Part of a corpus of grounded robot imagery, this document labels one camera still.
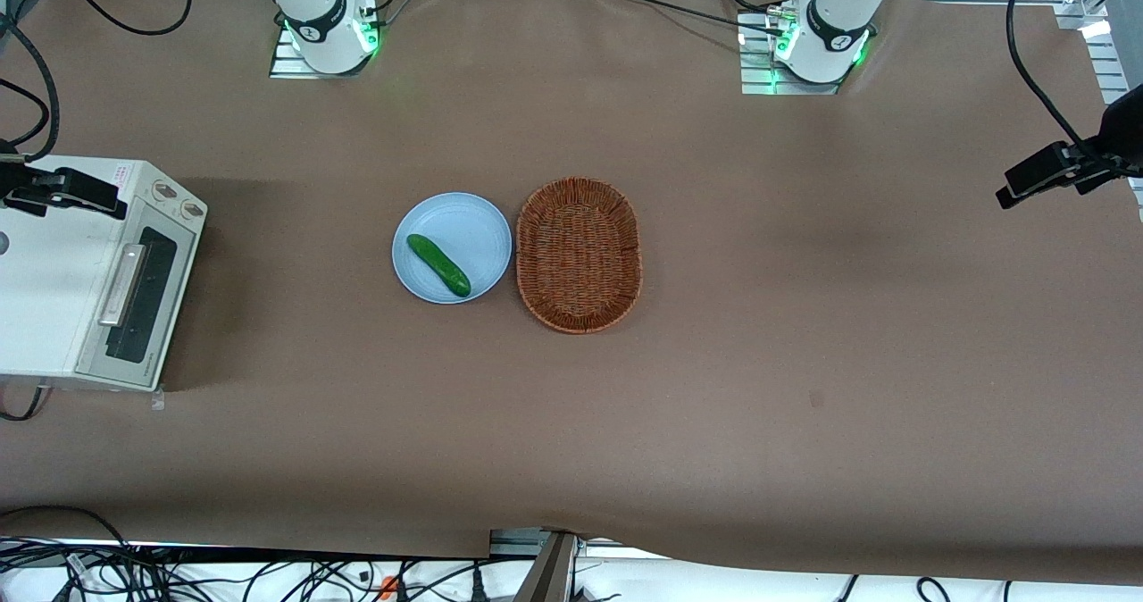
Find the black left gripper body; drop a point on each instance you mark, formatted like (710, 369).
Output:
(1095, 166)

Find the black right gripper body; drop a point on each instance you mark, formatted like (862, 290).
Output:
(20, 186)

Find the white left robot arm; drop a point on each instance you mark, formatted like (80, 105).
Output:
(844, 12)

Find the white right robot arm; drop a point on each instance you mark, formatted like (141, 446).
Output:
(312, 4)

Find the white toaster oven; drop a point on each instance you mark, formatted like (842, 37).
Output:
(45, 298)

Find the round oven knob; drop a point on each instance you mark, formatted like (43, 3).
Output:
(190, 209)
(165, 191)

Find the clear plastic stopper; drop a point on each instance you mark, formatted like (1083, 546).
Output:
(158, 398)

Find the brown table cloth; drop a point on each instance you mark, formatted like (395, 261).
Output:
(804, 316)

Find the green cucumber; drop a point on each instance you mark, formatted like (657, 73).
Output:
(438, 264)

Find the light blue plate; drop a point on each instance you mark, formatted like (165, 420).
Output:
(464, 227)

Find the brown wicker basket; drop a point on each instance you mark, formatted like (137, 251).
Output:
(579, 254)

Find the aluminium frame rail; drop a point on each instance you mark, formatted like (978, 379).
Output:
(1112, 66)

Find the slotted aluminium base plate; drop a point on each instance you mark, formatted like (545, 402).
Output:
(755, 75)
(286, 68)

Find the aluminium profile post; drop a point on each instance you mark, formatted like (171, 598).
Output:
(552, 571)

